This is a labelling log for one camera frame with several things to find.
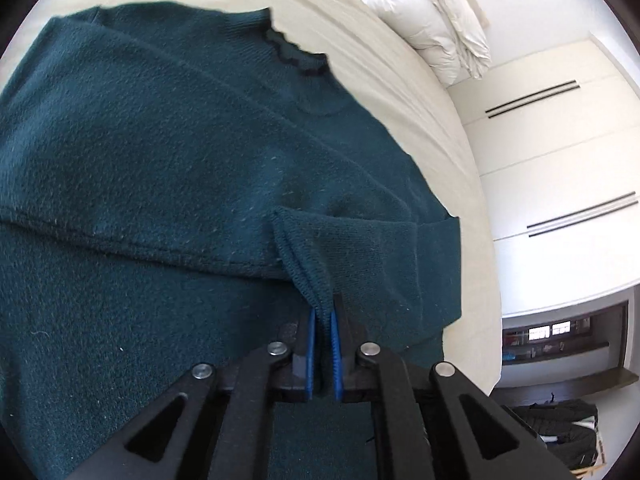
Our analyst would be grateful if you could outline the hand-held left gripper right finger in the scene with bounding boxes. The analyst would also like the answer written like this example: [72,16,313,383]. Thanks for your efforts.
[330,292,576,480]

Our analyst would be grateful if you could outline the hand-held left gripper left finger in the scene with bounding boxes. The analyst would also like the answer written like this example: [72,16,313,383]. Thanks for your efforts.
[65,307,321,480]

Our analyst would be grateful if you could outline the dark teal knit sweater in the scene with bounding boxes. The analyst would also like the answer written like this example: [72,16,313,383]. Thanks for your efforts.
[0,2,463,480]

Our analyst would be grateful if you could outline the dark wooden shelf board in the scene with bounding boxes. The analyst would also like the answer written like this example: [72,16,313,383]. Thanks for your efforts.
[492,366,640,403]

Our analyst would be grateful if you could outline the bed with beige sheet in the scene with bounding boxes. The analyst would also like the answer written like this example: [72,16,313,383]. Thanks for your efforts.
[0,0,503,396]

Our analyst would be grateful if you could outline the white built-in wardrobe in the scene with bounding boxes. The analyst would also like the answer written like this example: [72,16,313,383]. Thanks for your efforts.
[445,0,640,318]

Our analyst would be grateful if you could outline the white folded duvet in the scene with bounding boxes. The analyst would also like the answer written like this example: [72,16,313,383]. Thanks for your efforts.
[360,0,493,86]

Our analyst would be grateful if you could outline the open wall shelf niche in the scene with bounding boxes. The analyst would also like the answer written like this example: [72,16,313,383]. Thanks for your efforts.
[501,300,631,366]

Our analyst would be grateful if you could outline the black wardrobe door handle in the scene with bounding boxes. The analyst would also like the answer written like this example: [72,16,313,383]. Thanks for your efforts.
[528,199,637,238]
[526,191,636,230]
[485,80,580,112]
[488,85,581,120]

